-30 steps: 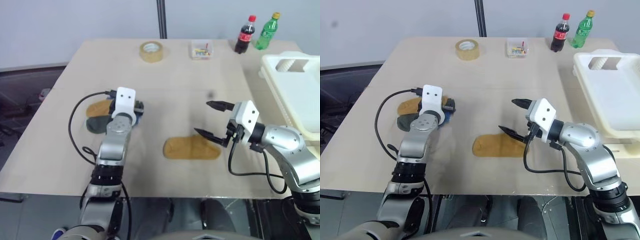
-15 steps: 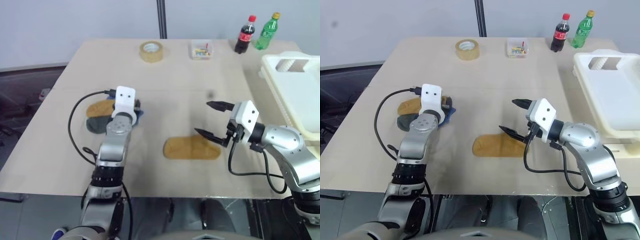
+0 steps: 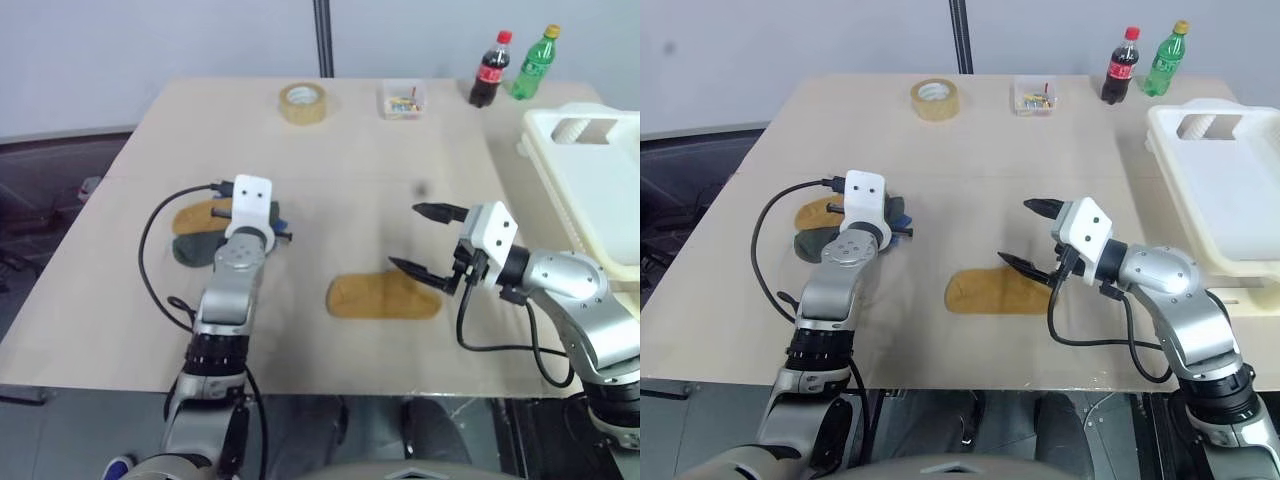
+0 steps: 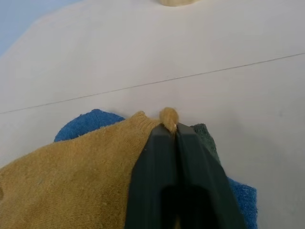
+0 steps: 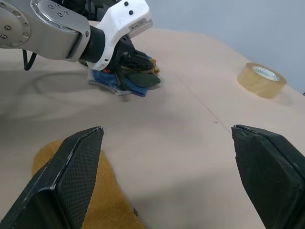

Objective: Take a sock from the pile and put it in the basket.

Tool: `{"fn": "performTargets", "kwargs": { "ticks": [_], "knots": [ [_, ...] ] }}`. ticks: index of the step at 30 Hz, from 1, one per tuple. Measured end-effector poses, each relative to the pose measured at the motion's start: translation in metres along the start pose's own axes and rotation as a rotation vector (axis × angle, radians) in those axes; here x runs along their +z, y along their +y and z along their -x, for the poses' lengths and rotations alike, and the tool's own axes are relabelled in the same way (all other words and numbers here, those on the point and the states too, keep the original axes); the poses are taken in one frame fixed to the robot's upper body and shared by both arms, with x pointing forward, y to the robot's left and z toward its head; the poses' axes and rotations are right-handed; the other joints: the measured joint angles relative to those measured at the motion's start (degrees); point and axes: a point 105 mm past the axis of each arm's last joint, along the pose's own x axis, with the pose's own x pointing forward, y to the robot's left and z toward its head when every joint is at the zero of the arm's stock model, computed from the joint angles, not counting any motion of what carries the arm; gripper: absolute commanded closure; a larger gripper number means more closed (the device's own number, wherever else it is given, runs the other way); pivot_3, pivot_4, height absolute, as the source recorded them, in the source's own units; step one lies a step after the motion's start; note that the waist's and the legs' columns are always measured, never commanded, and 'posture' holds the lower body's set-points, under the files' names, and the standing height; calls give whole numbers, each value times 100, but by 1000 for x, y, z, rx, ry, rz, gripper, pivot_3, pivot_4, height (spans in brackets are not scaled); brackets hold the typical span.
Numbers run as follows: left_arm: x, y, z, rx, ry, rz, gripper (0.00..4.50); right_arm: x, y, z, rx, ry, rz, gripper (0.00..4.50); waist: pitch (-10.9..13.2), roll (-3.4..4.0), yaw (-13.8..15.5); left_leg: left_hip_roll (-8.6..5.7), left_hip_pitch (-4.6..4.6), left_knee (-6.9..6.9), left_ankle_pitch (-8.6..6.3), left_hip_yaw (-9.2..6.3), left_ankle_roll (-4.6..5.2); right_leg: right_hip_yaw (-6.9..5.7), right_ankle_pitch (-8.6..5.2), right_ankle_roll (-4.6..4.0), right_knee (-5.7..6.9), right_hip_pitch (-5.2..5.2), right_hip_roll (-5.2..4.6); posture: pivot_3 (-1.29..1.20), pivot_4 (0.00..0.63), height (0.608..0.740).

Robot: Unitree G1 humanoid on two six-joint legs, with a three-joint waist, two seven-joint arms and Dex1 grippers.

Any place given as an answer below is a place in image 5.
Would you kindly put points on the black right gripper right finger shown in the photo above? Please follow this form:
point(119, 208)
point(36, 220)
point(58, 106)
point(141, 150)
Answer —
point(274, 179)

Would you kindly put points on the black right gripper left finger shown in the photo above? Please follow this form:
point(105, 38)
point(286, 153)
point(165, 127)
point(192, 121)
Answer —
point(59, 186)

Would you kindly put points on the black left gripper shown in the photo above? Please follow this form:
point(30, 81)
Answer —
point(129, 57)

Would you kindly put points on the tan brown sock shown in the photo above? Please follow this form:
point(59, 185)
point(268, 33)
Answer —
point(155, 69)

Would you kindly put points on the small red sock piece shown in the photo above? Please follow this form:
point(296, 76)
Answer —
point(107, 70)

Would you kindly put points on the blue sock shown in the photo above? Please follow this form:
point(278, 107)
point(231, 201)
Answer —
point(104, 77)

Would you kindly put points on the mustard yellow sock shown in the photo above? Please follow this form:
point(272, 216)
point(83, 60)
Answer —
point(107, 190)

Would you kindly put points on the clear packing tape roll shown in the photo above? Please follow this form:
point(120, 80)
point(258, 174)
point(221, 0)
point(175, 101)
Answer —
point(259, 88)

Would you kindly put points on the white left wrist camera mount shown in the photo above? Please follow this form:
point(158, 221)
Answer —
point(119, 19)

